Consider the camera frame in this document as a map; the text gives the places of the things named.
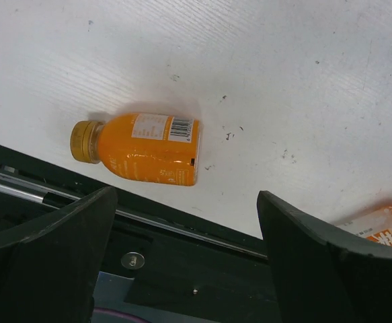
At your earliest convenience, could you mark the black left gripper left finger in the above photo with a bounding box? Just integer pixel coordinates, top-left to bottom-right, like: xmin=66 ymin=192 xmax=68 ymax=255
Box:
xmin=0 ymin=187 xmax=117 ymax=322

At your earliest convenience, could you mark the orange bottle gold cap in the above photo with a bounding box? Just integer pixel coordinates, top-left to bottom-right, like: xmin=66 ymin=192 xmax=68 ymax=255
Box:
xmin=70 ymin=113 xmax=200 ymax=186

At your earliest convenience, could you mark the orange juice bottle white cap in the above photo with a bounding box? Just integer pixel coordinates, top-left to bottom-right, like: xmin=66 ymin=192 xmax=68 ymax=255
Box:
xmin=337 ymin=204 xmax=392 ymax=247

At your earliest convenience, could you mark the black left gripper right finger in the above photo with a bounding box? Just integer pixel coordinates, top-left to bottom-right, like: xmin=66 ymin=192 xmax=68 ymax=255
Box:
xmin=257 ymin=191 xmax=392 ymax=322

